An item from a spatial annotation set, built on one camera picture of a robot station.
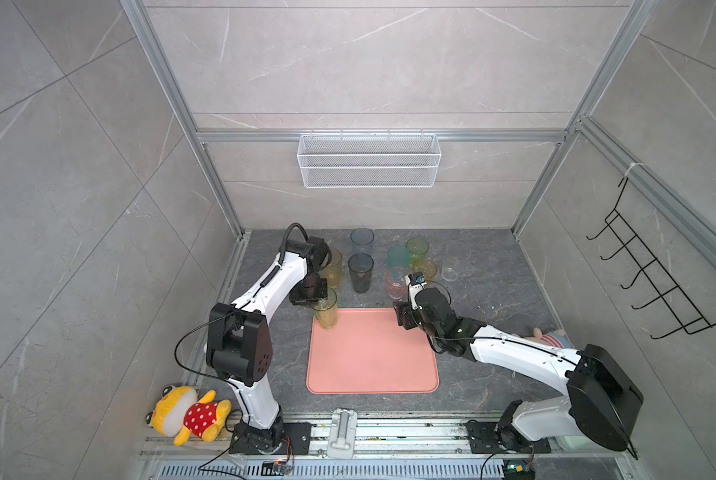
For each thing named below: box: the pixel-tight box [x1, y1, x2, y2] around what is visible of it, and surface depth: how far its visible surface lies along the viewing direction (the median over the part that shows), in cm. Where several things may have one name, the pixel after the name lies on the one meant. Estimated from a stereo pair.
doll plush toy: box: [512, 327, 572, 349], surface depth 87 cm
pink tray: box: [306, 307, 439, 395], surface depth 87 cm
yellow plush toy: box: [145, 385, 232, 446], surface depth 73 cm
